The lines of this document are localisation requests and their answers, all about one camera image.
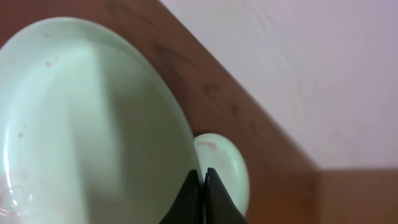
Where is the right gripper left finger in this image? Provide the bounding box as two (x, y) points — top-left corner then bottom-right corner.
(159, 170), (202, 224)

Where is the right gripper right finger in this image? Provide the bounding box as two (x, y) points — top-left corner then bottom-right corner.
(204, 168), (248, 224)

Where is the light blue plate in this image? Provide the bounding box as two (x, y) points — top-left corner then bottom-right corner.
(1, 17), (200, 223)
(194, 133), (250, 215)

